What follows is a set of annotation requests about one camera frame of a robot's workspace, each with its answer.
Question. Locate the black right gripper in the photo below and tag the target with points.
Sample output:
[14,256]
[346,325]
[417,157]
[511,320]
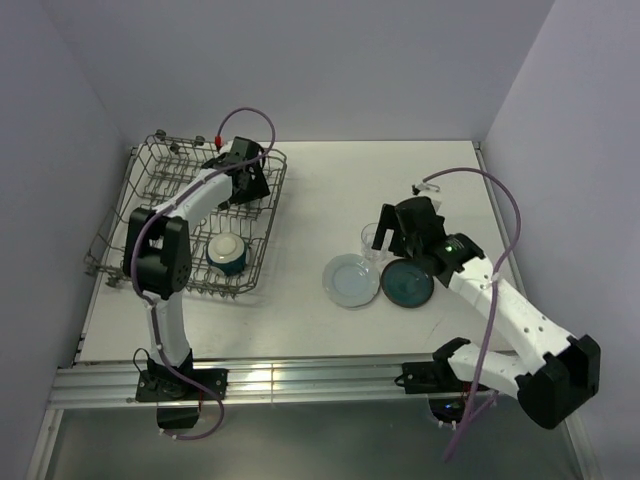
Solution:
[389,220]

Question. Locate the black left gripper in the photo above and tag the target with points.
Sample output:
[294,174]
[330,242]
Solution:
[255,191]

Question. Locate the clear plastic cup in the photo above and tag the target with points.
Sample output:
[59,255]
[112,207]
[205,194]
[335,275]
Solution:
[368,234]

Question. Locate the teal and cream bowl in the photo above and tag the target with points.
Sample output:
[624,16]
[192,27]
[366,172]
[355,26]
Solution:
[228,253]

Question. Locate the light blue scalloped plate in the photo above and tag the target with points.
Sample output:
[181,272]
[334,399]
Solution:
[350,281]

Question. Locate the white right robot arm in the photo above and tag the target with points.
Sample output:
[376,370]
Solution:
[552,372]

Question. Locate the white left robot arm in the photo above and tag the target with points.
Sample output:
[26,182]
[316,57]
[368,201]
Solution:
[158,255]

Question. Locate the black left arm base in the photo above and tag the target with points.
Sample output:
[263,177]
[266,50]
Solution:
[179,402]

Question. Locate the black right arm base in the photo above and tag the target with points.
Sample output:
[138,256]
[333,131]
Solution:
[447,395]

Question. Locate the dark teal round plate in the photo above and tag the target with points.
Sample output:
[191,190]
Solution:
[406,284]

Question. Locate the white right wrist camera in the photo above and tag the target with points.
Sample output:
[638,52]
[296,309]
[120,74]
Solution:
[430,190]

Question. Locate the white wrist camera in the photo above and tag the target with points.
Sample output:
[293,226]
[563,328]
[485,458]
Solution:
[430,190]
[222,144]

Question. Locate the grey wire dish rack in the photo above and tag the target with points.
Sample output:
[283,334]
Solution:
[159,168]

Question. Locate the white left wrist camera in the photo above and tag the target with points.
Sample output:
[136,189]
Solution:
[222,144]

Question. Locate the aluminium mounting rail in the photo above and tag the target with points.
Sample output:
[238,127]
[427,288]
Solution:
[249,381]

